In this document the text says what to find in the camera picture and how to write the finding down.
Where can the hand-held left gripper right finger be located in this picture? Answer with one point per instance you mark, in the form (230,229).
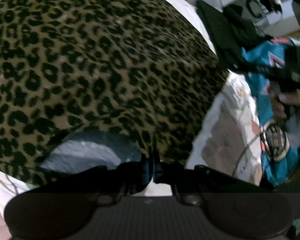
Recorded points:
(160,172)

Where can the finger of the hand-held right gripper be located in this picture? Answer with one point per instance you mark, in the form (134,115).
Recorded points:
(265,70)

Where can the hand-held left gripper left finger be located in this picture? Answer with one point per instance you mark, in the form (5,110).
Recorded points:
(145,172)

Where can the leopard print garment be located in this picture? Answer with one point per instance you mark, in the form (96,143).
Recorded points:
(90,67)

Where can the black clothes pile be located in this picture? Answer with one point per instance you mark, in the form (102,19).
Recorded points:
(245,27)

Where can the teal patterned garment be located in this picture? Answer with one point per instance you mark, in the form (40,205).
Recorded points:
(255,80)

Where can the black folded garment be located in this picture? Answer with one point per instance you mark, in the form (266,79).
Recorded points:
(217,30)

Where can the cream printed blanket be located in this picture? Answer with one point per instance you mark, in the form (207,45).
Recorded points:
(227,130)

